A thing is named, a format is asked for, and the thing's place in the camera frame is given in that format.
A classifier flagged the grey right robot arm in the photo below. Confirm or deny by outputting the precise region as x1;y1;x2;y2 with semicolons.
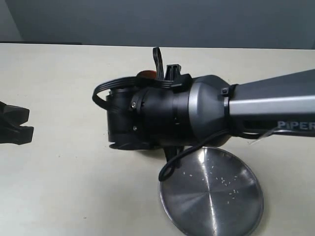
107;70;315;150

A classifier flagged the round steel plate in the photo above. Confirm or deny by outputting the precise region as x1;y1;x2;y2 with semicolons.
159;147;264;236

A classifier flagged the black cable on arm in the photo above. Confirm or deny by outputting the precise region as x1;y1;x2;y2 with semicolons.
92;47;192;109

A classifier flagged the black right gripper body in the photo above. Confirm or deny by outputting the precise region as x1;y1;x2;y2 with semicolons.
106;87;158;150

